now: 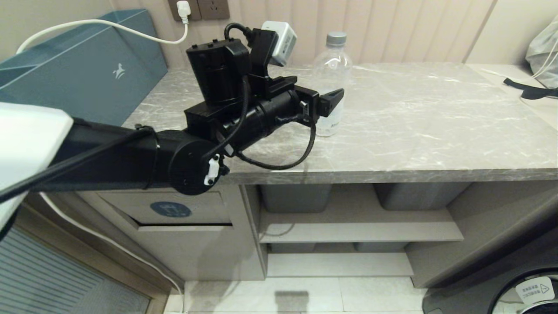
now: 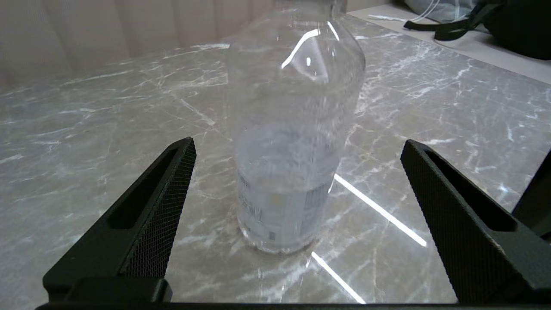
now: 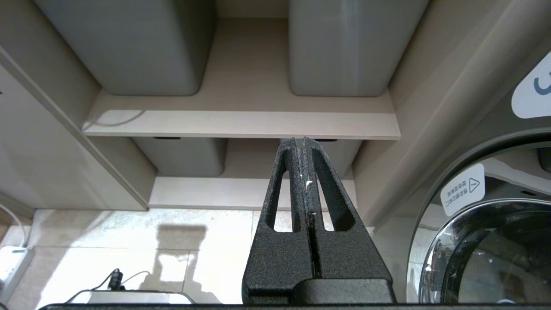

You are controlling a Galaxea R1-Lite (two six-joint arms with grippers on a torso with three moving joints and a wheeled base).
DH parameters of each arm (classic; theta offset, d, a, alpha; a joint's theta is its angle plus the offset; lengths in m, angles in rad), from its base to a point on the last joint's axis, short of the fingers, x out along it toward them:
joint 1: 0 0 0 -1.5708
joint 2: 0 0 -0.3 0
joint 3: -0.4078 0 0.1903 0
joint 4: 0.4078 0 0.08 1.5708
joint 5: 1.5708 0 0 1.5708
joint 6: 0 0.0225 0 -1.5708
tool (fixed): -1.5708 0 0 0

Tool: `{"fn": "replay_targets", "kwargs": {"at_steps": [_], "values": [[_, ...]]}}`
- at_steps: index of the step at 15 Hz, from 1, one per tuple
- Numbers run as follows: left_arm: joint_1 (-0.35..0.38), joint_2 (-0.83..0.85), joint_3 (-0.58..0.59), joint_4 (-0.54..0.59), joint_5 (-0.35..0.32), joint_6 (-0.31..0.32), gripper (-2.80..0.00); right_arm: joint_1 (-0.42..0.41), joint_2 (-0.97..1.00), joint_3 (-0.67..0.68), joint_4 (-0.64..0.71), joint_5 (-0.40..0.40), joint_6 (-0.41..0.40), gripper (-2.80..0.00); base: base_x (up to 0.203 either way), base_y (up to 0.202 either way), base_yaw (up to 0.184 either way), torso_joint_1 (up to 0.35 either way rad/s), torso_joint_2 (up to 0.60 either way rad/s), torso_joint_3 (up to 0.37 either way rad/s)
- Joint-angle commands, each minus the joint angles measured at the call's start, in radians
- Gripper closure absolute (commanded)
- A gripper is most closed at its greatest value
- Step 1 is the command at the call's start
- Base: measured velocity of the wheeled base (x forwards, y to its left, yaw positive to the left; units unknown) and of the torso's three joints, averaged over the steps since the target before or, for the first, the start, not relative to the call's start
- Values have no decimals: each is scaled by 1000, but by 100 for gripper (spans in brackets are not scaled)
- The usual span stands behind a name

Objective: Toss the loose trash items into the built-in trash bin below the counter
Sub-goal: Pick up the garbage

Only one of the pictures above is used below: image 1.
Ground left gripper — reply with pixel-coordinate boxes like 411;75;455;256
217;85;345;154

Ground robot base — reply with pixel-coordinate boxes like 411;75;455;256
422;261;558;314

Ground grey storage bin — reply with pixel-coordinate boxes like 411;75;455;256
374;182;472;212
260;183;333;214

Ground beige counter cabinet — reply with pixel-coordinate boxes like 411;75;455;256
74;169;558;289

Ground clear plastic water bottle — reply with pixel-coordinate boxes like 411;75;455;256
311;31;354;138

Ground beige cabinet shelf board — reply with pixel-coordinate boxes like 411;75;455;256
266;253;415;278
259;222;464;244

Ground white power plug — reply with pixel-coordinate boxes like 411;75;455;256
176;0;192;25

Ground cabinet drawer with blue sticker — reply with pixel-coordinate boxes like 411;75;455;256
97;191;232;226

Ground grey plastic bag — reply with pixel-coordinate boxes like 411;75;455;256
525;15;558;80

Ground teal cardboard box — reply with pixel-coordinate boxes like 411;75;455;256
0;9;169;127

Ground grey ribbed panel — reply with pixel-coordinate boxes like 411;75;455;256
0;226;152;314

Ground black cable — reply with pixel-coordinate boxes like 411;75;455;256
235;114;317;171

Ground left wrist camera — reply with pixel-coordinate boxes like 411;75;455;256
248;20;298;99

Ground brown wall socket panel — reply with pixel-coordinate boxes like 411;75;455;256
167;0;231;22

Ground black strap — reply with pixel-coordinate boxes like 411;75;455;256
503;77;558;100

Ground white power cable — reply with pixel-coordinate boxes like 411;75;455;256
16;18;189;55

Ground thin white floor cable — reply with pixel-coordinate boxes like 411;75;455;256
38;192;185;314

